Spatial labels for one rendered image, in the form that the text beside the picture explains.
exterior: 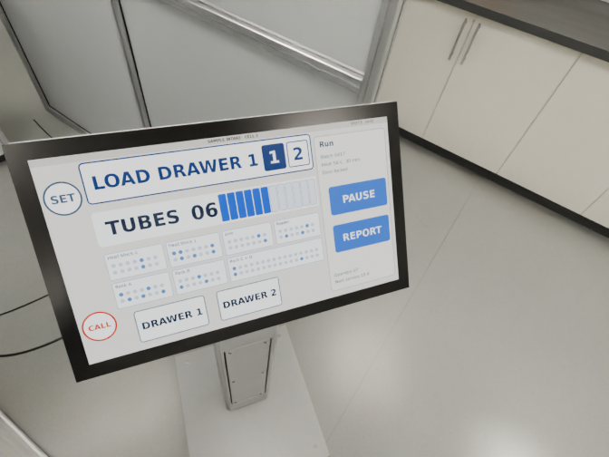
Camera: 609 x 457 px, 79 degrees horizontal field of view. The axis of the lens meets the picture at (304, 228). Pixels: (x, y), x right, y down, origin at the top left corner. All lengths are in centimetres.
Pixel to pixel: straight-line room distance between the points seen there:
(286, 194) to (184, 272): 18
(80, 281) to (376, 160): 44
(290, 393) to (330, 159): 111
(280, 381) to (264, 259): 102
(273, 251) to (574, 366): 174
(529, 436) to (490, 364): 28
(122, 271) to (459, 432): 143
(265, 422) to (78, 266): 108
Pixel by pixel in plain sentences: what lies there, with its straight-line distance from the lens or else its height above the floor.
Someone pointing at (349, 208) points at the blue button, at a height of 108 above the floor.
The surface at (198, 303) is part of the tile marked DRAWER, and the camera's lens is 55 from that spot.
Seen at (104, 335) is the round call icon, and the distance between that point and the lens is 57.
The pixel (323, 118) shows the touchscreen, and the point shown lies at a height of 119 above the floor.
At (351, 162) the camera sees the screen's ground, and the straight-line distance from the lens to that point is 57.
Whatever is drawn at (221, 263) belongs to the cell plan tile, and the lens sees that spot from 54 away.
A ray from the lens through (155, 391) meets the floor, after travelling 159.
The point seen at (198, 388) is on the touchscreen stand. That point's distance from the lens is 153.
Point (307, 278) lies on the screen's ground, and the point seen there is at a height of 101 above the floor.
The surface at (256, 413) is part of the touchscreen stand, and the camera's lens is 149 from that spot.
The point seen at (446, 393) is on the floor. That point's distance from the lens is 173.
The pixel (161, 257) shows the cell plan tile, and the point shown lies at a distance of 53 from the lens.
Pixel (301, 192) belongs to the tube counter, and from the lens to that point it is 54.
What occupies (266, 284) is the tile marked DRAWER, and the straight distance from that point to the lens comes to 56.
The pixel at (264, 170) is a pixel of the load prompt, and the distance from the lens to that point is 53.
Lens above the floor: 150
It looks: 51 degrees down
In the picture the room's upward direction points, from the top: 11 degrees clockwise
